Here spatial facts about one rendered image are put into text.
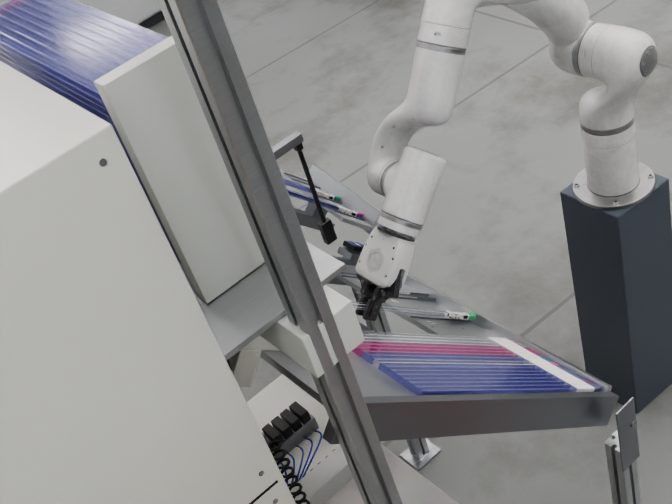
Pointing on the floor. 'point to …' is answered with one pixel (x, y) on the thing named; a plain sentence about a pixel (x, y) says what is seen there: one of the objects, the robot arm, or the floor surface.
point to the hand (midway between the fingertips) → (368, 307)
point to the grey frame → (212, 42)
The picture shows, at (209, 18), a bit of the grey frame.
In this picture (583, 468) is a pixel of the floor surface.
